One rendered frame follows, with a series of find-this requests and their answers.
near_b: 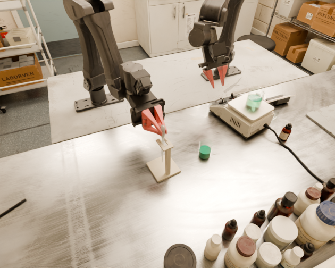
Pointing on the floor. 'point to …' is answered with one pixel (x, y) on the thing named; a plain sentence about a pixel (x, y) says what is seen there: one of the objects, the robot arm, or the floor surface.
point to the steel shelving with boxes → (315, 63)
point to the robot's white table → (165, 88)
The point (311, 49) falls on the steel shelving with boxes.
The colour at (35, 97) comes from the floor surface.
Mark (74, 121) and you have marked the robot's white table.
